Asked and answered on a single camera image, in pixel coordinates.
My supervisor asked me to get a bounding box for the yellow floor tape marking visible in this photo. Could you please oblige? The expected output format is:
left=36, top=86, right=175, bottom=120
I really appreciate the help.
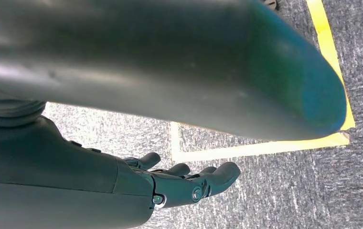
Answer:
left=170, top=0, right=356, bottom=164

